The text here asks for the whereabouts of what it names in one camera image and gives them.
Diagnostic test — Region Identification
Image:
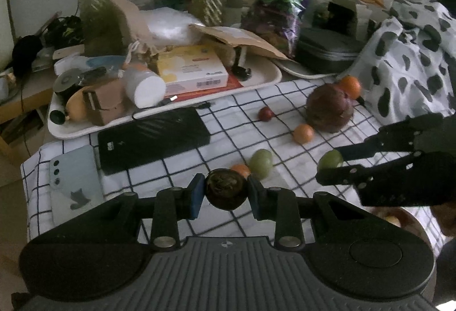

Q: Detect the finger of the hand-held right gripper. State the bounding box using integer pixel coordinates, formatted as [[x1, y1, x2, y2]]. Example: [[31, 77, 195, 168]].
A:
[[334, 119, 417, 161], [315, 152, 433, 207]]

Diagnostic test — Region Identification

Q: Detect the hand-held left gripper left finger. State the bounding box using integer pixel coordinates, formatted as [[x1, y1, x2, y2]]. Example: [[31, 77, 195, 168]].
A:
[[103, 174, 206, 250]]

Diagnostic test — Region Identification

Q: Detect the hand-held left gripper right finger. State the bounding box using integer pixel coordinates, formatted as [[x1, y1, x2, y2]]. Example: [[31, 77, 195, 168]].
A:
[[247, 176, 353, 249]]

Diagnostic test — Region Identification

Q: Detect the dark round fruit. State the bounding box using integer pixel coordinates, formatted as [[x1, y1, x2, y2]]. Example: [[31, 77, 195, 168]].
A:
[[204, 169, 249, 211]]

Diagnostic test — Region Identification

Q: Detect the green plum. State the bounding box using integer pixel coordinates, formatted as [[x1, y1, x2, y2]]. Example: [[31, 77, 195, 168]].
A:
[[317, 150, 344, 173], [248, 149, 274, 180]]

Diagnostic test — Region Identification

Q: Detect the small tangerine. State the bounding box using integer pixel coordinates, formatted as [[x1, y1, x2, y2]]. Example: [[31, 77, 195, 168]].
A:
[[293, 124, 315, 144], [231, 164, 251, 179]]

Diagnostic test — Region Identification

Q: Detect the round yellow-brown potato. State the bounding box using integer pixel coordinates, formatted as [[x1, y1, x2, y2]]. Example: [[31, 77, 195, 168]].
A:
[[379, 214, 401, 227]]

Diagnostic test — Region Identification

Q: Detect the large orange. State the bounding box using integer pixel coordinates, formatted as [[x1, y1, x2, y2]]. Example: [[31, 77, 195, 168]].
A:
[[337, 75, 363, 100]]

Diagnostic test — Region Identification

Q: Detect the large dark red fruit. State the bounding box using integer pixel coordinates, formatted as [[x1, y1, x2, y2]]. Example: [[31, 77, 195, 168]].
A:
[[306, 83, 356, 134]]

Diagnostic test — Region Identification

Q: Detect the black power bank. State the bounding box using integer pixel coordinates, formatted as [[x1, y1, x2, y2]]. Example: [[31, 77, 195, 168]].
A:
[[97, 107, 211, 176]]

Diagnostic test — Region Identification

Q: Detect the white grid tablecloth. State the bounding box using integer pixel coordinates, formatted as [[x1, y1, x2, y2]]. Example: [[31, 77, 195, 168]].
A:
[[21, 78, 446, 262]]

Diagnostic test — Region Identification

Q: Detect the cow print blanket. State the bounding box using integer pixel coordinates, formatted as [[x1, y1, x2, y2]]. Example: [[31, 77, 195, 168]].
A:
[[337, 0, 456, 126]]

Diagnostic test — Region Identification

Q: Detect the black zip case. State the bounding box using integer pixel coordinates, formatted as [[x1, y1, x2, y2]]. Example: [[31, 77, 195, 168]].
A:
[[296, 27, 367, 75]]

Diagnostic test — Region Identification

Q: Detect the white plastic bottle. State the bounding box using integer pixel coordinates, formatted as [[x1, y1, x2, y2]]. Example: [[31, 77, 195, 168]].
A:
[[125, 64, 167, 109]]

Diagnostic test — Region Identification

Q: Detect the light blue smartphone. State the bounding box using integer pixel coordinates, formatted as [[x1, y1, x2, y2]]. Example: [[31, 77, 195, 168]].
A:
[[49, 145, 105, 226]]

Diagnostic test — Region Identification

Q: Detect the long white tray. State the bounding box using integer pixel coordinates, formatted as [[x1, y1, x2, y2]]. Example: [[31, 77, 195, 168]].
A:
[[47, 55, 283, 140]]

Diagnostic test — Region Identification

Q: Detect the small black clip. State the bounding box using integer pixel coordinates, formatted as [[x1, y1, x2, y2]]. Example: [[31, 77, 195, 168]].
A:
[[231, 64, 252, 80]]

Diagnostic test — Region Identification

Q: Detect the small cardboard box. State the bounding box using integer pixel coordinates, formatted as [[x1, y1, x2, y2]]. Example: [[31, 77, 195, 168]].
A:
[[83, 80, 126, 126]]

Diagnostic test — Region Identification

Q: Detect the yellow and white box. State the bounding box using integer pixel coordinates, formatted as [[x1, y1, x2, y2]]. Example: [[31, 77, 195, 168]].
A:
[[156, 45, 229, 91]]

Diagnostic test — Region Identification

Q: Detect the brown paper envelope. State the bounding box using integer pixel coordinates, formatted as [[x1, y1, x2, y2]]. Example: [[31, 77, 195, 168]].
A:
[[189, 23, 289, 60]]

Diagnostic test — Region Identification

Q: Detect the blue and white packet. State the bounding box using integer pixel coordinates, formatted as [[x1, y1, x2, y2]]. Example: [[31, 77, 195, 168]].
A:
[[53, 55, 129, 77]]

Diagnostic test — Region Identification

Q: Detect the grey round tin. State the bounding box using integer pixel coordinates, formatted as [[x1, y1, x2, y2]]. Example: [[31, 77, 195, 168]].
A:
[[53, 68, 86, 96]]

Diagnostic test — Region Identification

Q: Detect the purple snack bag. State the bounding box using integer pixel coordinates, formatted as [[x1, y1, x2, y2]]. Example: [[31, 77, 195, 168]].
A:
[[242, 0, 317, 59]]

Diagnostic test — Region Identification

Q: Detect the clear plastic bag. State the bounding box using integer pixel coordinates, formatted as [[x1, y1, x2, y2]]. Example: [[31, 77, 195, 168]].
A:
[[139, 7, 203, 48]]

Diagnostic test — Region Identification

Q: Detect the crumpled kraft paper bag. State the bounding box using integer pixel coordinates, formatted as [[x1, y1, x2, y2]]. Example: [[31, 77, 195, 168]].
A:
[[107, 0, 157, 48]]

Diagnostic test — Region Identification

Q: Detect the black cloth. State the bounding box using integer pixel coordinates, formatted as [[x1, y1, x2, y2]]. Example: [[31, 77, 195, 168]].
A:
[[12, 35, 43, 77]]

